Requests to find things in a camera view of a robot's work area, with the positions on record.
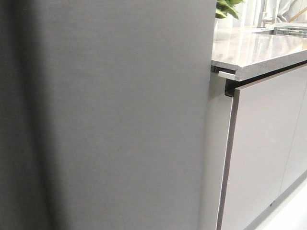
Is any white ribbed plant pot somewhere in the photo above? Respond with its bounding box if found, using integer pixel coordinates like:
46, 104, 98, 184
214, 18, 218, 31

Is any white cabinet side panel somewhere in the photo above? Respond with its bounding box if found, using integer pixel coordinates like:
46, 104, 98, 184
199, 73, 233, 230

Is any grey cabinet door left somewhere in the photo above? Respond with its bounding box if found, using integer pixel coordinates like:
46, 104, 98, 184
218, 67, 307, 230

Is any steel sink faucet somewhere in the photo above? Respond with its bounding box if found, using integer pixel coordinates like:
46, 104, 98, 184
257, 0, 276, 28

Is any green potted plant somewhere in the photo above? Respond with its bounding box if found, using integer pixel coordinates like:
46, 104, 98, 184
215, 0, 245, 20

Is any grey stone countertop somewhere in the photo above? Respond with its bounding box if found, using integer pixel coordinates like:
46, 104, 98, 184
211, 27, 307, 81

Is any grey cabinet door right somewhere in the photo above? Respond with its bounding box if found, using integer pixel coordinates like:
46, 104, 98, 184
280, 92, 307, 194

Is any wooden dish rack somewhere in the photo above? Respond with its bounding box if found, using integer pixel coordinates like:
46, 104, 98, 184
289, 7, 307, 22

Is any metal sink drain rack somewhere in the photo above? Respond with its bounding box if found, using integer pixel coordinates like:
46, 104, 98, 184
273, 25, 307, 38

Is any grey cabinet door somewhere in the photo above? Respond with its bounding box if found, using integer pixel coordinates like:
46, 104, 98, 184
218, 67, 307, 230
280, 92, 307, 194

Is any steel sink basin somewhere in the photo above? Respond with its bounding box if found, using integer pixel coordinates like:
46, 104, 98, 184
251, 25, 307, 38

